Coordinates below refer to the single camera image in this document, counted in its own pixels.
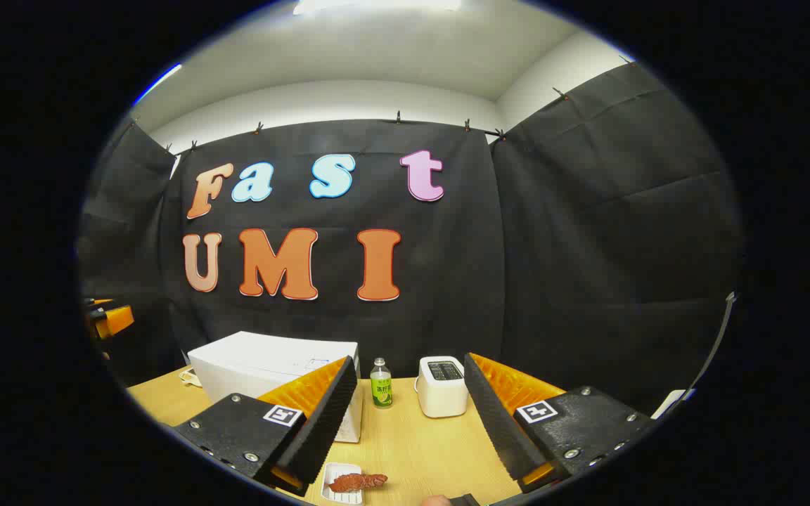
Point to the white rectangular tray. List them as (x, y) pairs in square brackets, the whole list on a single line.
[(338, 467)]

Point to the green drink bottle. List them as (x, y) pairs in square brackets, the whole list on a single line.
[(380, 386)]

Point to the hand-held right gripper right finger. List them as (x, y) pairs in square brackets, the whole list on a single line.
[(500, 429)]

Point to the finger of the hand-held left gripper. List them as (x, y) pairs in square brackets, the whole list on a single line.
[(117, 320)]

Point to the white microwave oven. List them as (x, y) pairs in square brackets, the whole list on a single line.
[(264, 365)]

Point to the black backdrop cloth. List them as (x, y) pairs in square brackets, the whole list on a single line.
[(447, 281)]

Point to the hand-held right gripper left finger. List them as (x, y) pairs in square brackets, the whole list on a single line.
[(328, 422)]

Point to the brown meat strip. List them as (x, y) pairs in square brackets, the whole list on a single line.
[(356, 482)]

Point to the white toaster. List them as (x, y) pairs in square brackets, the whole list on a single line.
[(441, 393)]

